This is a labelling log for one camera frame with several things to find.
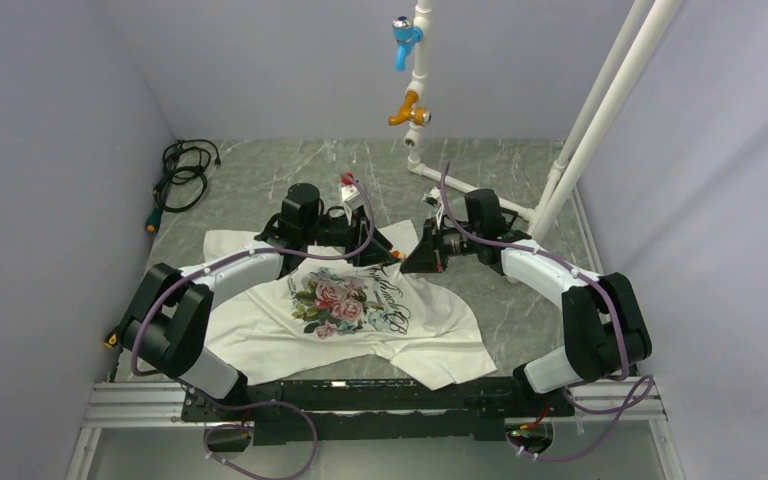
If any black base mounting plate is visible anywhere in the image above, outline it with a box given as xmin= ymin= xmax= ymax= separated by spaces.
xmin=181 ymin=377 xmax=573 ymax=446

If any blue faucet tap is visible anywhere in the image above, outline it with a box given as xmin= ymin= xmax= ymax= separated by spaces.
xmin=392 ymin=16 xmax=424 ymax=71

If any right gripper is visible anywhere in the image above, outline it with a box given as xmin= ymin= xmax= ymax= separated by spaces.
xmin=399 ymin=217 xmax=481 ymax=274

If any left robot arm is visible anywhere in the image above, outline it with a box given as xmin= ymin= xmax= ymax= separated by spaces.
xmin=107 ymin=176 xmax=397 ymax=420

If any yellow black screwdriver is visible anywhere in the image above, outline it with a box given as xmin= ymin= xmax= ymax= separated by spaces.
xmin=104 ymin=325 xmax=123 ymax=349

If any black coiled cable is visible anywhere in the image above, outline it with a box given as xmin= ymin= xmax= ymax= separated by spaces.
xmin=145 ymin=139 xmax=222 ymax=234

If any orange faucet tap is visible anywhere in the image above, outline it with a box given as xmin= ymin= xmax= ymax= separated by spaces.
xmin=388 ymin=90 xmax=432 ymax=127

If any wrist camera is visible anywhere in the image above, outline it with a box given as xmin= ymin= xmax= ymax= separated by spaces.
xmin=422 ymin=187 xmax=441 ymax=208
xmin=340 ymin=184 xmax=365 ymax=211

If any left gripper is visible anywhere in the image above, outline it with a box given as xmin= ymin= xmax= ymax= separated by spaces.
xmin=303 ymin=205 xmax=395 ymax=268

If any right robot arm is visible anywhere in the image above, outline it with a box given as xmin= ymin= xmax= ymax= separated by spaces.
xmin=401 ymin=188 xmax=652 ymax=415

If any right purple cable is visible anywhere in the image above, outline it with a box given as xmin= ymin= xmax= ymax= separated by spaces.
xmin=438 ymin=160 xmax=654 ymax=464

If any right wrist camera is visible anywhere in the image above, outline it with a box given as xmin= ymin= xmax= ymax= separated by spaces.
xmin=422 ymin=187 xmax=441 ymax=208

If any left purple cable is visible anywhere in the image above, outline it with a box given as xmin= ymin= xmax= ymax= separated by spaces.
xmin=130 ymin=173 xmax=377 ymax=480

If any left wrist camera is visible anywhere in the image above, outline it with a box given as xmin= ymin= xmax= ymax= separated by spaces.
xmin=340 ymin=184 xmax=365 ymax=211

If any purple cable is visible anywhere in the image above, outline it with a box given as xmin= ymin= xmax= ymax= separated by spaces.
xmin=438 ymin=160 xmax=654 ymax=464
xmin=130 ymin=173 xmax=377 ymax=480

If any white printed t-shirt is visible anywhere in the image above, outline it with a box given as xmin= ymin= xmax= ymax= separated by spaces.
xmin=205 ymin=247 xmax=497 ymax=390

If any aluminium rail frame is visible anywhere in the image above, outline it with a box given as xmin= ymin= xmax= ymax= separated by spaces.
xmin=65 ymin=188 xmax=687 ymax=480

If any white pvc pipe frame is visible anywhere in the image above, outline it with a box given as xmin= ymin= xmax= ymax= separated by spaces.
xmin=403 ymin=1 xmax=678 ymax=236

